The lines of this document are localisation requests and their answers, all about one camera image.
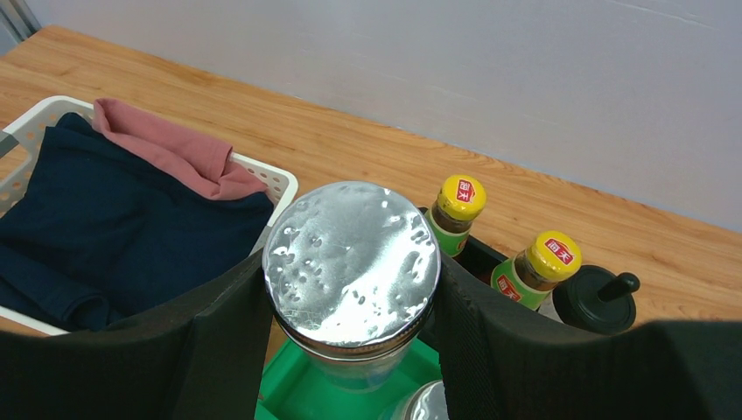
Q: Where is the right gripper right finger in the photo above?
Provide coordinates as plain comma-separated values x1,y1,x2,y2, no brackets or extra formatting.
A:
434,258,741,419

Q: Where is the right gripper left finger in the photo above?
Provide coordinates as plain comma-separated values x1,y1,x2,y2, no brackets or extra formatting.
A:
1,255,272,419

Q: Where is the silver lid jar back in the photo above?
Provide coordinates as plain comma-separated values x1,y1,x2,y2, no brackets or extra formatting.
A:
378,380,449,420

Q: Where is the silver lid jar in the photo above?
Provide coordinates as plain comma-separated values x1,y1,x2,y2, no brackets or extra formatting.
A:
262,181,442,392
378,380,449,420

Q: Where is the yellow cap sauce bottle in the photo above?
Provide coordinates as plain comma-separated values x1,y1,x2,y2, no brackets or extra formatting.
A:
489,230,583,311
425,174,487,258

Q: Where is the black cap shaker back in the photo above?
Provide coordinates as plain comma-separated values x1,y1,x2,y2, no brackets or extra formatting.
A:
537,265,641,335

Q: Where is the green plastic bin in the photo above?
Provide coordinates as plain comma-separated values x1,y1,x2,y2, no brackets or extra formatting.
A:
254,339,442,419

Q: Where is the dark blue cloth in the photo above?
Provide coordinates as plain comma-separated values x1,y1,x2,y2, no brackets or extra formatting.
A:
1,113,274,331

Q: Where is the pink cloth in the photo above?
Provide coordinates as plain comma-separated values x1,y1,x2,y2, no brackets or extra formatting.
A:
92,98,267,200

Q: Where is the white plastic basket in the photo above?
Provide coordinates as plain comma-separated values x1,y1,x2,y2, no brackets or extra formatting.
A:
1,95,298,336

